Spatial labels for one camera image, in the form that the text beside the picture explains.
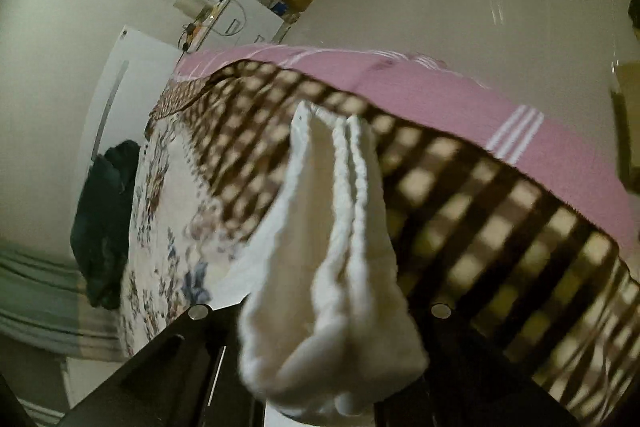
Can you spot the brown checkered blanket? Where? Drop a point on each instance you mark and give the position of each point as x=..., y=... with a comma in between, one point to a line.
x=475, y=227

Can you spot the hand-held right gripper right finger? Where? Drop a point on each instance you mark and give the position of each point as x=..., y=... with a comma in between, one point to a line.
x=450, y=347

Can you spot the pink striped bed sheet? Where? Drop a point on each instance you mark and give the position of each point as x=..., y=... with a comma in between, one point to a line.
x=425, y=92

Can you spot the white door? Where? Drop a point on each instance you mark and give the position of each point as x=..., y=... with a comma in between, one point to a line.
x=125, y=82

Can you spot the dark green cloth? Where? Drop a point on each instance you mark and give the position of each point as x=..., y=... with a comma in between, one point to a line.
x=107, y=227

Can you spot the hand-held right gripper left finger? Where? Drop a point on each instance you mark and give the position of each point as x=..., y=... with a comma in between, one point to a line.
x=220, y=337

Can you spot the green striped cloth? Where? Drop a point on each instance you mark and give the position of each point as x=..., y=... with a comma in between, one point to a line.
x=40, y=297

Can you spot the white towel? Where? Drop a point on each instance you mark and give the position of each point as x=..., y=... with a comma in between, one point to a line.
x=330, y=267

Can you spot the floral bed sheet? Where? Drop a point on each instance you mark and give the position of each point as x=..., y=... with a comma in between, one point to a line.
x=165, y=227

